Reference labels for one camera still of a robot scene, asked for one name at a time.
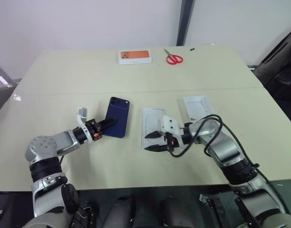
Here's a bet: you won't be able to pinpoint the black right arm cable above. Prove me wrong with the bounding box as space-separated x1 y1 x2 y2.
167 114 291 216

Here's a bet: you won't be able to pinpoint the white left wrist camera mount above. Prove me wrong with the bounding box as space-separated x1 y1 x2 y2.
76 107 95 144

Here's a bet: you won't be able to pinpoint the black chair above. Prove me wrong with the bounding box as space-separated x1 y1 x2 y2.
252 22 291 103

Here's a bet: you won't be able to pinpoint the phone box with orange print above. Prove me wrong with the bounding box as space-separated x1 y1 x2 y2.
118 49 153 66

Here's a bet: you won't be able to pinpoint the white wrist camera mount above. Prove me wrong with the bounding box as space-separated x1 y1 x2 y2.
76 107 95 144
159 114 182 135

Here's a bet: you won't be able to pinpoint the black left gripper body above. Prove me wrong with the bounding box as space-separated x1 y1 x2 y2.
85 119 104 143

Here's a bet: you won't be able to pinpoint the red handled scissors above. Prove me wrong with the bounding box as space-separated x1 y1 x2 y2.
163 48 184 66

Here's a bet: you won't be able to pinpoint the dark metal post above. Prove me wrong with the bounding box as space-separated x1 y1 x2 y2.
175 0 196 46

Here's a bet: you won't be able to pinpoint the dark blue smartphone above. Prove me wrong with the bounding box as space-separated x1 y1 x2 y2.
104 96 132 139

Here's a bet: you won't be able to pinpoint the white phone box lid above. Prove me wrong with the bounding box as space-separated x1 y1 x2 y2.
183 95 214 122

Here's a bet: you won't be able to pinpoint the dark rounded shape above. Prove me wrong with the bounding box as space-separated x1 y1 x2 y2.
105 194 135 228

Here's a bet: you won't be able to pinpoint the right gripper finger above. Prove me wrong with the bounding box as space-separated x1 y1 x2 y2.
143 143 168 153
145 130 166 140

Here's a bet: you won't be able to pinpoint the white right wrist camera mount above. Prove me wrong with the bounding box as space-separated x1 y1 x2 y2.
159 114 182 135

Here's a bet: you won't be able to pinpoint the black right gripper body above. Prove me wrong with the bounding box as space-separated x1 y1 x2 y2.
164 132 184 152

